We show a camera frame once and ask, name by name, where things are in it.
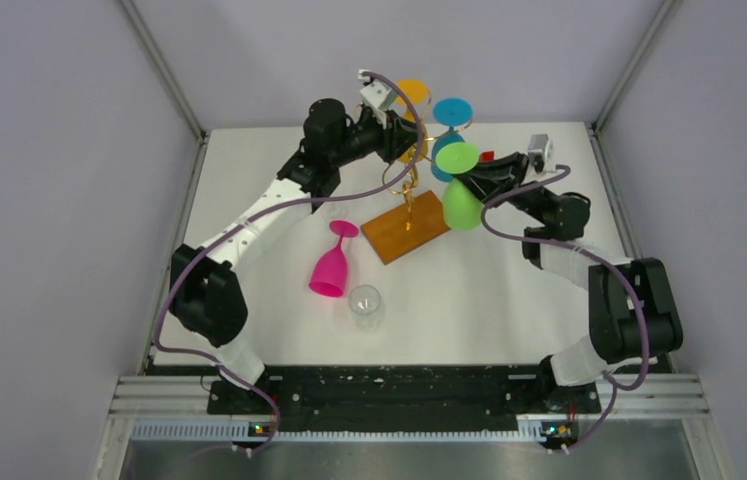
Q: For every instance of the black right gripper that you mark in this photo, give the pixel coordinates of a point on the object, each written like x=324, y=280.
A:
x=488, y=179

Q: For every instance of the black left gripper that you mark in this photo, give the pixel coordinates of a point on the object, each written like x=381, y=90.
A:
x=406, y=133

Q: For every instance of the green plastic wine glass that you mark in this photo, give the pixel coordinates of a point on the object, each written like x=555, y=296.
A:
x=461, y=208

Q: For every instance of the yellow plastic wine glass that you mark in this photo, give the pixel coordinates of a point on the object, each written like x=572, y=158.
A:
x=419, y=96

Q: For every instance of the blue plastic wine glass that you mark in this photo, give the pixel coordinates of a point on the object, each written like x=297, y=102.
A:
x=455, y=114

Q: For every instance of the gold wire glass rack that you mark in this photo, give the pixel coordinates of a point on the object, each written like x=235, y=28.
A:
x=412, y=224

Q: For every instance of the pink plastic wine glass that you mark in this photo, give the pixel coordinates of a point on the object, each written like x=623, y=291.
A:
x=330, y=274

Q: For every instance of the clear glass tumbler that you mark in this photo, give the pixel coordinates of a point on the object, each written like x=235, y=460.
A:
x=366, y=306

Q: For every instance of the clear tall wine glass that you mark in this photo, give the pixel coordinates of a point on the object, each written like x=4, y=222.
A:
x=333, y=211

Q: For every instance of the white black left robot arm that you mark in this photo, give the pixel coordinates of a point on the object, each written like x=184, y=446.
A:
x=204, y=293

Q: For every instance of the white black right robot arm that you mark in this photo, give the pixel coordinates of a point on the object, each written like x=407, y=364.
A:
x=632, y=314

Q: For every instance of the red toy brick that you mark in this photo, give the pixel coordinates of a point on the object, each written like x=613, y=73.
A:
x=487, y=156

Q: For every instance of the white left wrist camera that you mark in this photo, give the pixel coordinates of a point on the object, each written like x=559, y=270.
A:
x=376, y=94

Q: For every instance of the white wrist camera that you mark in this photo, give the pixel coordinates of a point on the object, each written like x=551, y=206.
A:
x=376, y=94
x=540, y=153

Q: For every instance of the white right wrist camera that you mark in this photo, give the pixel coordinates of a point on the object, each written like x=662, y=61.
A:
x=540, y=153

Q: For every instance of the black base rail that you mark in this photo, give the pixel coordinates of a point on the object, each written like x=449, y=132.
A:
x=403, y=399

